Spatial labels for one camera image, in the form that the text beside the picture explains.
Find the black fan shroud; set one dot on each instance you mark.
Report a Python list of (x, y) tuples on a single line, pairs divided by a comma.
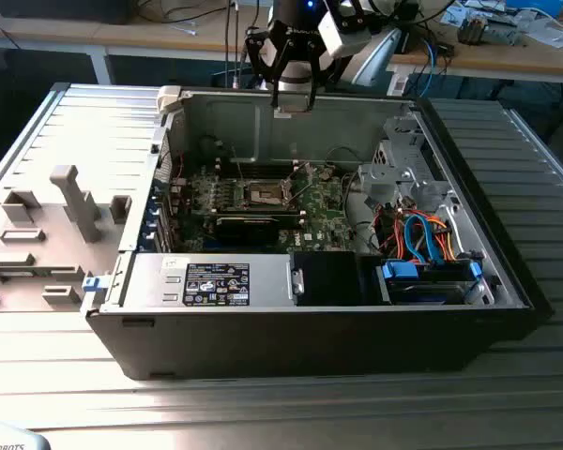
[(328, 279)]

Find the black power supply label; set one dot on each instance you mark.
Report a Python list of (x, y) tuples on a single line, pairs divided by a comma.
[(216, 283)]

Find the expansion slot bracket row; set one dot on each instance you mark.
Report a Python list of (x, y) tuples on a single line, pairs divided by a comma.
[(162, 234)]

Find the silver metal drive cage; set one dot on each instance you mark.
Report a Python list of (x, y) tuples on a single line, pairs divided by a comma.
[(389, 178)]

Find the papers and plastic bags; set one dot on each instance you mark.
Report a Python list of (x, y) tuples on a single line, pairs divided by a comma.
[(549, 30)]

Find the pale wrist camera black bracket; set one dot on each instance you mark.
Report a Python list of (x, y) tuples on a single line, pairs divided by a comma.
[(333, 40)]

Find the silver CPU plate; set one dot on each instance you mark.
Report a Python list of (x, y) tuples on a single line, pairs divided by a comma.
[(291, 112)]

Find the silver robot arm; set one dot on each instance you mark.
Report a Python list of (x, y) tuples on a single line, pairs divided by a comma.
[(380, 56)]

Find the black box on desk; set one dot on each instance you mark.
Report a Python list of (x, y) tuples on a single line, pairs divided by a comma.
[(410, 44)]

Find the black monitor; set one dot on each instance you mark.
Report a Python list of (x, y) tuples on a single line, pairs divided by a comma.
[(61, 9)]

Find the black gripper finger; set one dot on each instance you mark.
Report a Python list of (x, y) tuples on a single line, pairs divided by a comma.
[(315, 70), (263, 56)]

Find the black graphics card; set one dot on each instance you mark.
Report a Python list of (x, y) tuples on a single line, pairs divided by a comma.
[(244, 230)]

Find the hard disk in blue carrier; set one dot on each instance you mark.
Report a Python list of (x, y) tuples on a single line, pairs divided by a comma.
[(394, 272)]

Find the grey metal device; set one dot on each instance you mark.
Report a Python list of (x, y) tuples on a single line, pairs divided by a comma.
[(502, 33)]

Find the wooden desk white frame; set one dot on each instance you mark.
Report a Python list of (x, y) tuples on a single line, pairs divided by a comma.
[(122, 33)]

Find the metal CPU cooler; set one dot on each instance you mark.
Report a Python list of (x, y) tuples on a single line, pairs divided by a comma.
[(471, 30)]

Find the white labelled adapter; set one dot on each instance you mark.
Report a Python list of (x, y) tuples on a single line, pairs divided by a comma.
[(398, 84)]

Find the blue case latch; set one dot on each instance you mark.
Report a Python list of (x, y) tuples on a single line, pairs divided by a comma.
[(91, 284)]

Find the green RAM stick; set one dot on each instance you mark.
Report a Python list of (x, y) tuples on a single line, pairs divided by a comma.
[(16, 274)]

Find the grey parts rack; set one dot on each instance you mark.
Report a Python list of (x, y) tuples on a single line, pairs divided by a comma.
[(51, 225)]

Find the beige case latch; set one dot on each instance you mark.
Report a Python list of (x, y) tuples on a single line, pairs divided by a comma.
[(169, 98)]

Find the CPU socket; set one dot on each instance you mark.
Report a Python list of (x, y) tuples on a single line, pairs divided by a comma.
[(265, 193)]

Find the black open PC case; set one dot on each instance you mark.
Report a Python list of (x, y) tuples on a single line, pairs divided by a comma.
[(263, 347)]

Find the green motherboard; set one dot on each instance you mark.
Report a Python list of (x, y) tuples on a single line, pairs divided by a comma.
[(324, 206)]

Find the silver power supply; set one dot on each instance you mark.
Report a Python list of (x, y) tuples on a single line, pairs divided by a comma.
[(155, 281)]

